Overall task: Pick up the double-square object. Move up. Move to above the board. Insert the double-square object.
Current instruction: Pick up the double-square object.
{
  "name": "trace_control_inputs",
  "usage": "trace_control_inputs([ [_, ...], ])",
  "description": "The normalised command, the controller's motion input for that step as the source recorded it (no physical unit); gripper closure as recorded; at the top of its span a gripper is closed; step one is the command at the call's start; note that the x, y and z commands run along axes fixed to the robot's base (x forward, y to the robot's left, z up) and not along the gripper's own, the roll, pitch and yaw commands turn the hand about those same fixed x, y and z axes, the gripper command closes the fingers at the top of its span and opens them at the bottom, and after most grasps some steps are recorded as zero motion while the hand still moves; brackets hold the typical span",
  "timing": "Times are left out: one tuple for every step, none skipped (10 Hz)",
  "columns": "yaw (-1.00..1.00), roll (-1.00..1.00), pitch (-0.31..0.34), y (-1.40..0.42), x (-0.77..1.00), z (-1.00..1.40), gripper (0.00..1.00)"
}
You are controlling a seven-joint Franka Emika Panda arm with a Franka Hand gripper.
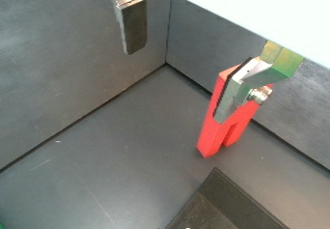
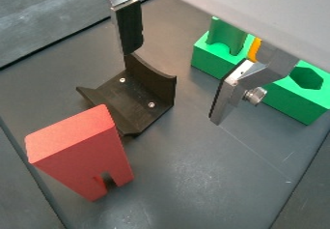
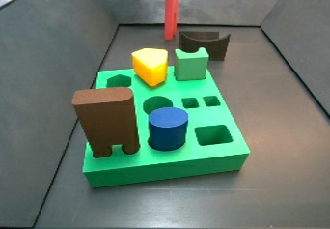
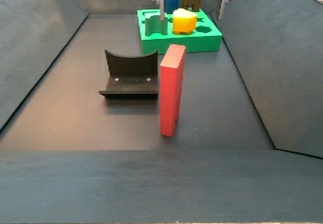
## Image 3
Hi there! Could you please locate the black curved holder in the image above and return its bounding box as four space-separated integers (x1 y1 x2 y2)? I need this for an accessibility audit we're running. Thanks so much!
179 31 231 61

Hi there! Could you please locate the red double-square block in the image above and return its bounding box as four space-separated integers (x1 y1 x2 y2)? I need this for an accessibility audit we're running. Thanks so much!
165 0 178 40

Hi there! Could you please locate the brown double-round block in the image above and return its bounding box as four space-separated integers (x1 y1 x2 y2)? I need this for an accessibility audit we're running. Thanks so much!
72 87 141 158

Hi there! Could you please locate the yellow rounded wedge block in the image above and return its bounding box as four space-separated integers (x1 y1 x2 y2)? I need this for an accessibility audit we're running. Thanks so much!
131 48 167 87

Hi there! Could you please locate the blue cylinder block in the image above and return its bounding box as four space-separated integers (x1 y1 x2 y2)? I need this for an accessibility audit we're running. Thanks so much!
149 107 189 151

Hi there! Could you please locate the green notched block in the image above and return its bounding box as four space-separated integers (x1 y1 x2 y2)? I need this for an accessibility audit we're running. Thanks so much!
174 47 209 81

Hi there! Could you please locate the green shape-sorter board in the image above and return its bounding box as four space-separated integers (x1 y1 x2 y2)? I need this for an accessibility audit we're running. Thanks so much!
83 68 250 187

